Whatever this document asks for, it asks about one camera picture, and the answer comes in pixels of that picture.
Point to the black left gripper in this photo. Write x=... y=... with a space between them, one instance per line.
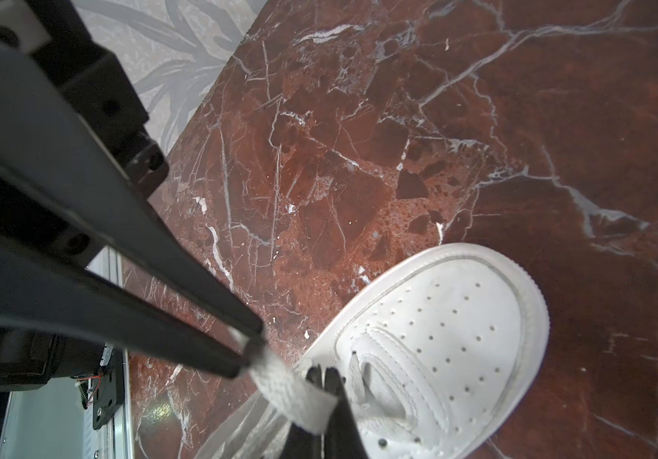
x=49 y=153

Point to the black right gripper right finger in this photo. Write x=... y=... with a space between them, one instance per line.
x=342 y=439

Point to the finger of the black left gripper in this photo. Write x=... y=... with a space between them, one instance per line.
x=45 y=293

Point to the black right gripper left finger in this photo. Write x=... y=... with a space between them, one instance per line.
x=304 y=439

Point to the white shoelace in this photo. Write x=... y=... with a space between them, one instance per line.
x=276 y=381

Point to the white sneaker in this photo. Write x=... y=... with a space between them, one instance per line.
x=435 y=354

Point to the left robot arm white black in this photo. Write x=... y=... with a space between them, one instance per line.
x=25 y=358

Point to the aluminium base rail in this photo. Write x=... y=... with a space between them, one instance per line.
x=50 y=423

